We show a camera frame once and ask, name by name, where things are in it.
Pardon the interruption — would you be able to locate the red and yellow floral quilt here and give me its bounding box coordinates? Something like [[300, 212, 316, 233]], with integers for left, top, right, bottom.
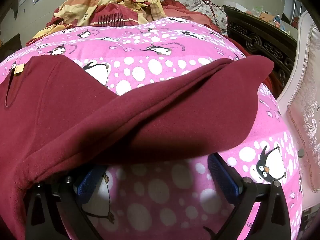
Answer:
[[25, 0, 225, 47]]

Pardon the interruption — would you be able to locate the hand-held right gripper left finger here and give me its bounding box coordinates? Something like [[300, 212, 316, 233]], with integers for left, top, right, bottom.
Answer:
[[25, 166, 110, 240]]

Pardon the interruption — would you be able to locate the brown box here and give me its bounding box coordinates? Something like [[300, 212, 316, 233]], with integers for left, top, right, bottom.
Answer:
[[259, 12, 275, 24]]

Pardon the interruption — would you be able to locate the maroon fleece garment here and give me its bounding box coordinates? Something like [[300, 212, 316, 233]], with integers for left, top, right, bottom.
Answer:
[[0, 55, 275, 240]]

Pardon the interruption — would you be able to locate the dark carved wooden headboard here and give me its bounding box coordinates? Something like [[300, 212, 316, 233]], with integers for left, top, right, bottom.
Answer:
[[224, 5, 298, 98]]

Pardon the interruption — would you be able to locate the pink embroidered cushion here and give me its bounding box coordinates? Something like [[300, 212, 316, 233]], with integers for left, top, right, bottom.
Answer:
[[286, 24, 320, 193]]

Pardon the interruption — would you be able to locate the pink penguin print blanket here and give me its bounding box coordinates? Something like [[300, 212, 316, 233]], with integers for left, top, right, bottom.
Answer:
[[0, 16, 304, 240]]

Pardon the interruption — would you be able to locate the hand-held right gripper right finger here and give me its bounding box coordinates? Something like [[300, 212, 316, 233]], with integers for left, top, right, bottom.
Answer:
[[202, 152, 292, 240]]

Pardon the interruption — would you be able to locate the pale pink upholstered chair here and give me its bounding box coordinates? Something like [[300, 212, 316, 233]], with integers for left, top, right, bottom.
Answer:
[[276, 11, 320, 210]]

